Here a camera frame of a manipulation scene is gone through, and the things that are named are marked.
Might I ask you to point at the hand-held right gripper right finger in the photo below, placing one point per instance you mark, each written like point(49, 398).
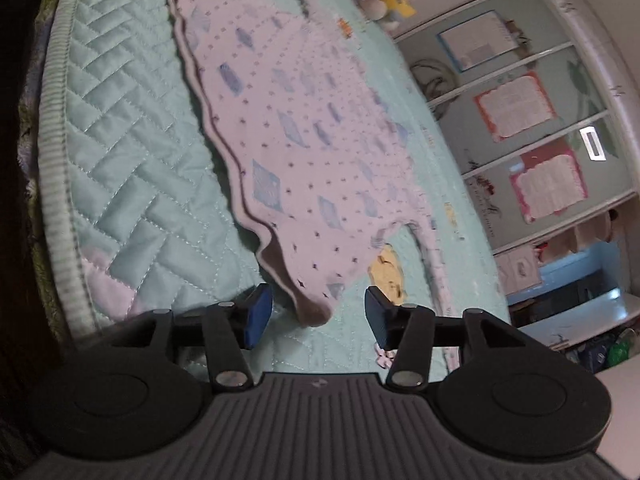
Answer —
point(377, 315)

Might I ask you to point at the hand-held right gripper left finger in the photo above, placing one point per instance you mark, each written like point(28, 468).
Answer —
point(259, 315)

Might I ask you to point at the white diamond-print shirt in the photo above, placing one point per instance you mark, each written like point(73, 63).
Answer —
point(300, 135)

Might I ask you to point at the pink-framed poster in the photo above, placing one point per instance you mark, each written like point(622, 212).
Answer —
point(547, 187)

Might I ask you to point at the bee-print quilted bedspread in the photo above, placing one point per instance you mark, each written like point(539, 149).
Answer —
point(125, 135)

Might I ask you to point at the grey sliding-door wardrobe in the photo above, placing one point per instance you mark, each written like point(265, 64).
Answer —
point(450, 90)

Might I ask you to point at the orange-framed poster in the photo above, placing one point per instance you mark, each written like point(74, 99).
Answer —
point(515, 107)

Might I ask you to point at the blue-framed poster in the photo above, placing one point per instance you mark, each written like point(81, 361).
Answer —
point(475, 40)

